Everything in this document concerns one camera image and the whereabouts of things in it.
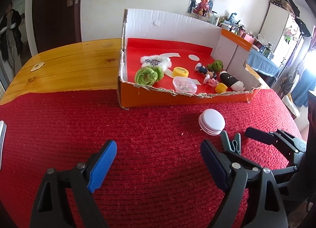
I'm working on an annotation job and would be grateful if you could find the white fluffy star plush clip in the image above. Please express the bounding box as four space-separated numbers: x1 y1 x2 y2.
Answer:
140 55 172 72

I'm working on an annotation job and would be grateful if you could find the yellow toy figurine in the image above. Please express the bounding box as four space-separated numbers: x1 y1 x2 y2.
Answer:
215 83 228 94

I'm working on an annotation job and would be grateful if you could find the black haired doll figurine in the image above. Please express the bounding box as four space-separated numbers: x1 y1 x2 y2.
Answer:
194 63 217 79

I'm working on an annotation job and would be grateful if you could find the clear plastic earring box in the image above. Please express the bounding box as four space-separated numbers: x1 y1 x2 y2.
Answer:
172 76 198 94

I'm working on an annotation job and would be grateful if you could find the white wardrobe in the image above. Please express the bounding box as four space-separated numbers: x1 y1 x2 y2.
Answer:
259 3 300 70

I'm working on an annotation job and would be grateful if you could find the small wooden tag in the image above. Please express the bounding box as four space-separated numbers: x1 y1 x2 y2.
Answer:
31 62 46 72

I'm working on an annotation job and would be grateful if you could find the pink rabbit plush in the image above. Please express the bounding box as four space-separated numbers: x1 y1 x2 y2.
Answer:
193 0 209 17

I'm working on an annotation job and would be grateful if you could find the dark brown door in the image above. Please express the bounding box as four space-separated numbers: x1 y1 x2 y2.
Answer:
32 0 82 53

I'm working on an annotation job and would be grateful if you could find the pink doll figurine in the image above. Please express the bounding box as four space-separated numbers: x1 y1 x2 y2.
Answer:
204 74 219 87

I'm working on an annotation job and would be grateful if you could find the small green yarn scrunchie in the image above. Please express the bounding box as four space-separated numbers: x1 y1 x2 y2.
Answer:
207 60 223 72

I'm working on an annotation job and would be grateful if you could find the orange cardboard box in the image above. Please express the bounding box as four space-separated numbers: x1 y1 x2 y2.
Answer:
118 9 261 108

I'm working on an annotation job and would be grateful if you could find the white power bank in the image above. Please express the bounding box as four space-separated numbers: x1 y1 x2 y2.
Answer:
0 121 7 169

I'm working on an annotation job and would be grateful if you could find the yellow round tin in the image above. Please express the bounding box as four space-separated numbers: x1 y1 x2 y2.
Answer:
172 67 189 77

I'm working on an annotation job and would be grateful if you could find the teal hair claw clip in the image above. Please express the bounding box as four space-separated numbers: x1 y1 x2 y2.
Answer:
220 131 242 155

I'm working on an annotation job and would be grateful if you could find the white round compact case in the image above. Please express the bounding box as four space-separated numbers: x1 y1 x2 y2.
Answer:
199 109 226 136

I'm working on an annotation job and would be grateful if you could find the black white bowling pin doll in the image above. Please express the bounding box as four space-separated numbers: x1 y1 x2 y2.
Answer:
219 71 245 92

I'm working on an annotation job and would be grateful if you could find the large green yarn scrunchie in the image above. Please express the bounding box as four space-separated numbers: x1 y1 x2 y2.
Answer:
134 66 164 86

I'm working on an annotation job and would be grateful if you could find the red knitted table cloth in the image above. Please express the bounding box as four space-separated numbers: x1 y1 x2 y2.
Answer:
1 90 300 227

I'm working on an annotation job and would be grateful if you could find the blue cloth side table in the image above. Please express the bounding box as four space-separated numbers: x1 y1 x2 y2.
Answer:
247 48 280 78

